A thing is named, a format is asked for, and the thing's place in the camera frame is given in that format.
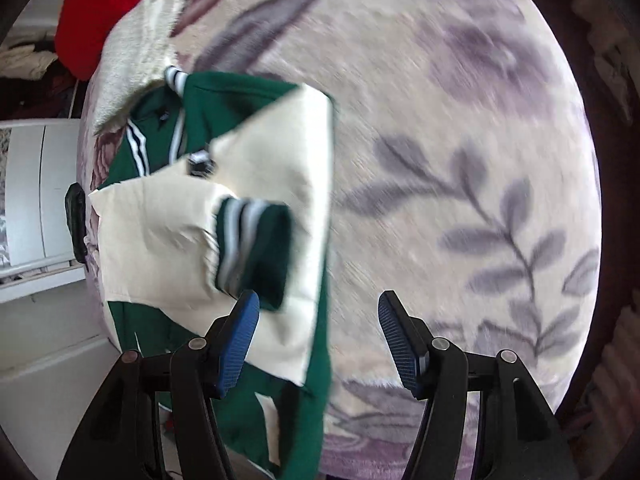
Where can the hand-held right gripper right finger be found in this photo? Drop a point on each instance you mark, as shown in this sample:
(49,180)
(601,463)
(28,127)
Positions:
(397,345)

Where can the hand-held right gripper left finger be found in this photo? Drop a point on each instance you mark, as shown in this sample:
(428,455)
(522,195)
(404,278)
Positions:
(240,345)

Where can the green and cream varsity jacket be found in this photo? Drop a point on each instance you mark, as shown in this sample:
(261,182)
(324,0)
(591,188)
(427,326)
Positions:
(270,170)

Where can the pile of clothes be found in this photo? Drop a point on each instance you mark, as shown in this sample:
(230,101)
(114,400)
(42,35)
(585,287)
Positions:
(25,62)

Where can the floral fleece blanket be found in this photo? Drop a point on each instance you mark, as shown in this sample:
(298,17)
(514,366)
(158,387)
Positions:
(450,160)

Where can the black object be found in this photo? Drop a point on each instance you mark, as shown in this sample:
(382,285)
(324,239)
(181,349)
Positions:
(76,220)

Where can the white cabinet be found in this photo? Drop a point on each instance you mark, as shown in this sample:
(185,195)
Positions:
(30,185)

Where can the red cloth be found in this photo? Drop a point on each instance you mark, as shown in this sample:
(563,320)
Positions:
(95,20)

